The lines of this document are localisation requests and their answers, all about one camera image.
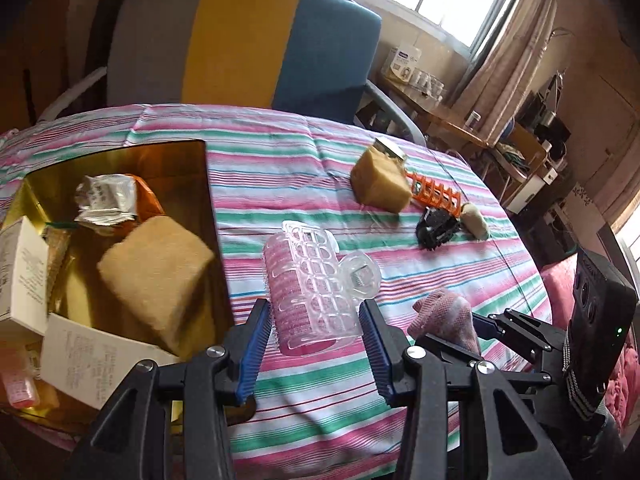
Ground pink sock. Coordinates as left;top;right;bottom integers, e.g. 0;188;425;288
407;288;480;354

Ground cream sock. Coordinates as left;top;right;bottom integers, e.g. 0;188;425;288
460;203;489;240

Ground black plastic stapler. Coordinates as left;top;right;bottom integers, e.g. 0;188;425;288
416;207;461;250

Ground cream box with gold text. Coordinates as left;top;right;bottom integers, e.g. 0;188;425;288
40;314;178;410

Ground pink hair roller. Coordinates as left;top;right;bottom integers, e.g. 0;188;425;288
262;220;382;356

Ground orange plastic rack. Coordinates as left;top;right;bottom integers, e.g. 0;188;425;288
405;170;462;219

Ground yellow sponge block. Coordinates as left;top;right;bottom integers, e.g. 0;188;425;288
349;146;411;214

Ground wooden chair with clutter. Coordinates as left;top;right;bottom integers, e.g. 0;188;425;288
476;122;577;216

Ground striped pink green tablecloth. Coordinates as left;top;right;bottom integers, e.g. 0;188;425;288
1;104;551;479

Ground yellow sponge in box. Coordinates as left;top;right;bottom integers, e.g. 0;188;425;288
96;216;215;359

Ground maroon gold-lined storage box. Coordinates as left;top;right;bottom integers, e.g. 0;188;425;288
0;138;260;436

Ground pink small bottle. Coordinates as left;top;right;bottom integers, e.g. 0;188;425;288
1;347;40;410

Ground orange snack packet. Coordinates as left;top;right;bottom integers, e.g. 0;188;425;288
127;174;165;223

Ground wooden side table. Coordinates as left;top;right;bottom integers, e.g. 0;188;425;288
378;76;490;148

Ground white crumpled wrapper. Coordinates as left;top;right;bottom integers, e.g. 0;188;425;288
75;174;137;228

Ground beige curtain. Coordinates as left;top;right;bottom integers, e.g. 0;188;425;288
451;0;558;145

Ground white yellow box on table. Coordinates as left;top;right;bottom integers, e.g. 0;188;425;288
381;44;422;84

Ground grey yellow blue armchair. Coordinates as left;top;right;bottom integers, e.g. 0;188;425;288
42;0;424;144

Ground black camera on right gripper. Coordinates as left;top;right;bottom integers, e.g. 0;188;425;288
562;248;638;422

